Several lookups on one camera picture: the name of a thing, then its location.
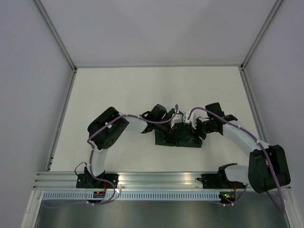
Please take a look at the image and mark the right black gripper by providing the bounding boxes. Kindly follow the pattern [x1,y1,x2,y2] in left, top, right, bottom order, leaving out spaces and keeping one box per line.
[188,118,213,145]

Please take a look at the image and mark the aluminium frame post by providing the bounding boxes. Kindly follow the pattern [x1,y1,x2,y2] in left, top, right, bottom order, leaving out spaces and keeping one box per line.
[239,0,285,71]
[32,0,77,72]

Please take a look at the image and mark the left aluminium frame post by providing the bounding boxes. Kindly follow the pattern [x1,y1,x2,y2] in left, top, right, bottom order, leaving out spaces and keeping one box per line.
[32,0,77,72]

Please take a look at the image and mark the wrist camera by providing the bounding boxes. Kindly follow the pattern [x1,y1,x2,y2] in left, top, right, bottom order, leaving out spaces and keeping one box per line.
[170,114,183,128]
[183,111,197,128]

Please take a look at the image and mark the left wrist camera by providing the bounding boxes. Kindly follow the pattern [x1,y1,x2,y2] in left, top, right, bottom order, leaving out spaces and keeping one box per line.
[170,114,183,128]

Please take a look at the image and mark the back aluminium frame bar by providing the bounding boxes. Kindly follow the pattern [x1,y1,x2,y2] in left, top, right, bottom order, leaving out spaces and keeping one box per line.
[75,63,242,69]

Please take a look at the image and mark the aluminium front rail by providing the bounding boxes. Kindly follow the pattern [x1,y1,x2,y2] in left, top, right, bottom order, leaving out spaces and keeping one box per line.
[32,171,233,191]

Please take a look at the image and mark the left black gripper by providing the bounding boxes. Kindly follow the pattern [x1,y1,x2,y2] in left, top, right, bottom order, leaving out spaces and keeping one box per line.
[154,120,179,147]

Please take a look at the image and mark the dark green cloth napkin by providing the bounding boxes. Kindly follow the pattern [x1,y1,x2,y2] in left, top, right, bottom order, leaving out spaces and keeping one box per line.
[154,121,202,148]

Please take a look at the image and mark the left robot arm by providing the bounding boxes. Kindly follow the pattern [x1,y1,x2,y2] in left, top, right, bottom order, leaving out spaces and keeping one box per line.
[85,104,179,188]

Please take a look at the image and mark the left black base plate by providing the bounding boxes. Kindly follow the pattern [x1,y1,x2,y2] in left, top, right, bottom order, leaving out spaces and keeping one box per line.
[76,173,119,189]

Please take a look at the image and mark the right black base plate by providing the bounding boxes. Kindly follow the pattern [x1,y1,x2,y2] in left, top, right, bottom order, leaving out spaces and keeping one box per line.
[197,173,246,190]

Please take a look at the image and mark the white slotted cable duct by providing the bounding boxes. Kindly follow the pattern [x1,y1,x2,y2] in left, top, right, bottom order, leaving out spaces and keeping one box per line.
[43,190,220,201]

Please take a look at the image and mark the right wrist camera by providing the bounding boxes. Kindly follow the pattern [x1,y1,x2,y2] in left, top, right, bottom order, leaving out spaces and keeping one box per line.
[183,111,197,128]

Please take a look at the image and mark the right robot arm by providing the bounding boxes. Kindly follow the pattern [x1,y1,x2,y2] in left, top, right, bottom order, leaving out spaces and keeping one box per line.
[197,103,291,193]

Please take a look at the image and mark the right aluminium frame post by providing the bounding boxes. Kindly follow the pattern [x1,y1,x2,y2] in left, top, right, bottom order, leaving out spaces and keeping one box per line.
[239,0,285,71]

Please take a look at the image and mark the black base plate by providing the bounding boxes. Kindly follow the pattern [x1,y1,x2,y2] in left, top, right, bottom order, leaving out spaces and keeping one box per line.
[197,173,246,190]
[76,173,119,189]

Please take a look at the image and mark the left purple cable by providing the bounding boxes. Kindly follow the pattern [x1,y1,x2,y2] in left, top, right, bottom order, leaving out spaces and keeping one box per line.
[42,104,180,209]

